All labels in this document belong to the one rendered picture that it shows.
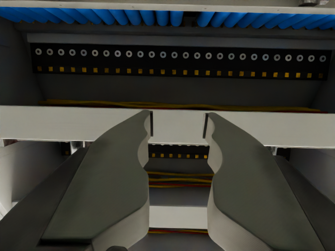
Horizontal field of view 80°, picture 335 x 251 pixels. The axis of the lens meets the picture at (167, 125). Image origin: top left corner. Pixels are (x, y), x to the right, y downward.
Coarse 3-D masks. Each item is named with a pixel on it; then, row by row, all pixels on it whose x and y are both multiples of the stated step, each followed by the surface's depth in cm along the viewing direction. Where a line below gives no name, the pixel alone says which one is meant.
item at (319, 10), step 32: (0, 0) 22; (32, 0) 22; (64, 0) 22; (96, 0) 22; (128, 0) 22; (160, 0) 22; (192, 0) 22; (224, 0) 22; (256, 0) 22; (288, 0) 22
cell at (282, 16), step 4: (276, 16) 27; (280, 16) 27; (284, 16) 26; (288, 16) 26; (272, 20) 29; (276, 20) 28; (280, 20) 27; (284, 20) 27; (264, 24) 31; (268, 24) 30; (272, 24) 29; (276, 24) 29
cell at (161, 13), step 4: (156, 12) 26; (160, 12) 25; (164, 12) 26; (168, 12) 28; (156, 16) 29; (160, 16) 27; (164, 16) 27; (168, 16) 29; (160, 20) 29; (164, 20) 29; (168, 20) 31; (160, 24) 31; (164, 24) 30
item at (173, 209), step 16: (208, 176) 54; (160, 192) 48; (176, 192) 48; (192, 192) 49; (208, 192) 49; (160, 208) 37; (176, 208) 37; (192, 208) 37; (160, 224) 38; (176, 224) 38; (192, 224) 38
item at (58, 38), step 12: (0, 24) 33; (0, 36) 33; (36, 36) 35; (48, 36) 35; (60, 36) 35; (72, 36) 35; (84, 36) 35; (96, 36) 35; (108, 36) 35; (120, 36) 35; (132, 36) 35; (144, 36) 35; (156, 36) 35; (168, 36) 35; (180, 36) 35; (192, 36) 35; (264, 48) 36; (276, 48) 36; (288, 48) 36; (300, 48) 35; (312, 48) 35; (324, 48) 35
